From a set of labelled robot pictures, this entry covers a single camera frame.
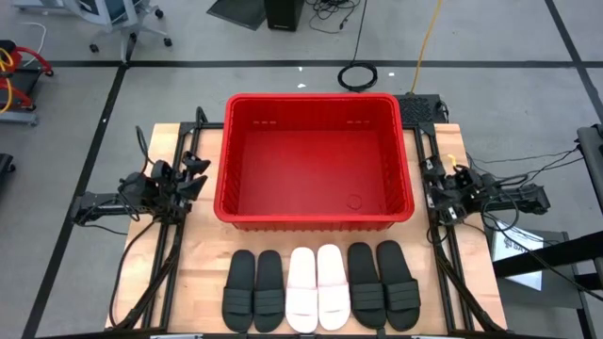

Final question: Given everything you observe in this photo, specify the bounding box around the yellow floor cable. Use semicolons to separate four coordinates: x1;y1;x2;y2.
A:
409;0;444;94

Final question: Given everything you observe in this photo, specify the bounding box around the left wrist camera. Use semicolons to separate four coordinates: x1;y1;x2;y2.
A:
149;158;174;186

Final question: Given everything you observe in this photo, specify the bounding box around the black computer tower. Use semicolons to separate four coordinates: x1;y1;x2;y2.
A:
263;0;306;33

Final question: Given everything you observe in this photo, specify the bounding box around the red hose cart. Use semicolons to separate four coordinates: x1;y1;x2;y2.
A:
0;40;55;127

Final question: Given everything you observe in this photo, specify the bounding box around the black perforated box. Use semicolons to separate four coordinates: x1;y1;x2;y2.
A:
394;92;448;126

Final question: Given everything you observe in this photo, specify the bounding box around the long black cable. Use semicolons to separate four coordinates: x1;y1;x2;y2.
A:
107;218;159;329

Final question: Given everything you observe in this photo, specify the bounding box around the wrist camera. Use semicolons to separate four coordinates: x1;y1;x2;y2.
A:
452;165;476;189
149;158;174;186

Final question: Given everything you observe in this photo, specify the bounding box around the red plastic bin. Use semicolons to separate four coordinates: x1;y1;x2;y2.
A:
213;92;416;232

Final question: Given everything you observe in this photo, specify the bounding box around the grey side table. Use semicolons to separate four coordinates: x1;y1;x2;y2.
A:
483;227;588;312

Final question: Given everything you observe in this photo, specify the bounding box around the white floor cable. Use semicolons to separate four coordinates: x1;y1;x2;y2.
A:
19;21;48;67

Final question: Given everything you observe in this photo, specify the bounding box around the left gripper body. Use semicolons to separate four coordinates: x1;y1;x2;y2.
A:
149;169;190;212

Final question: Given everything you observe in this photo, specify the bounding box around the grey wheeled office chair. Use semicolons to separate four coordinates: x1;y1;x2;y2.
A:
60;0;173;62

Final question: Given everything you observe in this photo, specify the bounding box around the black slide sandal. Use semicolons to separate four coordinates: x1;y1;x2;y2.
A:
253;250;286;333
220;249;257;333
347;241;388;331
375;239;422;332

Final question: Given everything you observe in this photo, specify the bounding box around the printed white paper sheet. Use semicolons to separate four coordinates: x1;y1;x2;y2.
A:
489;220;546;292

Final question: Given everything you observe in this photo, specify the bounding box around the black diagonal bar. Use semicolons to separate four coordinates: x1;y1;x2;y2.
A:
492;234;603;279

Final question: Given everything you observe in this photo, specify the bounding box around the coiled black cable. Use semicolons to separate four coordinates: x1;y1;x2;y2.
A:
336;0;380;93

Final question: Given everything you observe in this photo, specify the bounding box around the yellow hose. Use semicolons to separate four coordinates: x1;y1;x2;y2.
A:
0;46;15;115

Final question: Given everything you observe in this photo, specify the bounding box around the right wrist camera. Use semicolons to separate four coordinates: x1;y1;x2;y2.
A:
452;165;476;189

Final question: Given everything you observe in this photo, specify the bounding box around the black floor mat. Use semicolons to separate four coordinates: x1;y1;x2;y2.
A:
205;0;268;32

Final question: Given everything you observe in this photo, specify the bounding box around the white slide sandal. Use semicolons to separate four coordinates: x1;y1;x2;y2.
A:
316;243;352;331
285;247;319;334

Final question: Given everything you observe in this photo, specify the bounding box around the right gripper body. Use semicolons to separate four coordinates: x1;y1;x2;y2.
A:
442;167;481;211

